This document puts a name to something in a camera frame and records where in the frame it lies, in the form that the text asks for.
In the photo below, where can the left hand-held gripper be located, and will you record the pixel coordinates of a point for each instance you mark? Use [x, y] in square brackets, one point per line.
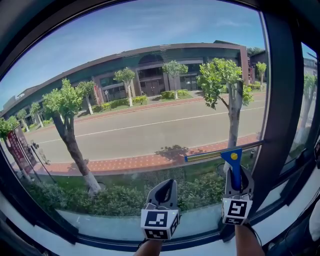
[155, 220]

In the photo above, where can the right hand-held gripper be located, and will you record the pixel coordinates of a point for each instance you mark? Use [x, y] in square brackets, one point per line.
[236, 210]

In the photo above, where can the blue squeegee with brass blade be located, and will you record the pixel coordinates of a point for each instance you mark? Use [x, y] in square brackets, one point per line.
[235, 178]

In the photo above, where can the large window glass pane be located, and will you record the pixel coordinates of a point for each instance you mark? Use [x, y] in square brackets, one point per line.
[125, 30]

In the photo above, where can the person's right forearm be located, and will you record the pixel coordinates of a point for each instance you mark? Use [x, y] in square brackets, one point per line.
[247, 242]

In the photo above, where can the person's left forearm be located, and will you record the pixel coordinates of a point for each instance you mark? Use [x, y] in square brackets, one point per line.
[150, 248]

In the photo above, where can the leaning roadside tree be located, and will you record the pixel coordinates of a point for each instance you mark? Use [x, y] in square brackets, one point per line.
[71, 147]

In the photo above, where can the row of small street trees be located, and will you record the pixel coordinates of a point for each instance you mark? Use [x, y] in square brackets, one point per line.
[125, 75]

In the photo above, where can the narrow window glass pane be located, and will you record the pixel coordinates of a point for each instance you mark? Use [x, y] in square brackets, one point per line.
[308, 75]

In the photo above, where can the small grey gabled building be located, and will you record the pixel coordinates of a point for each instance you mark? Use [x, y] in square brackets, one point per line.
[260, 56]

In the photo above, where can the black street lamp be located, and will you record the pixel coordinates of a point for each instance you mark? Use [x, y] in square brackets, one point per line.
[33, 145]

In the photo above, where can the long dark grey building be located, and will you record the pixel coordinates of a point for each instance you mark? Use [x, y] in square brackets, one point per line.
[175, 53]

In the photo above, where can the red banner sign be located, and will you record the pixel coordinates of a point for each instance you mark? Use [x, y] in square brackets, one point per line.
[17, 150]

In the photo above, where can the black window frame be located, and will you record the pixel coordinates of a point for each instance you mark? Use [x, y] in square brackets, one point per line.
[280, 100]

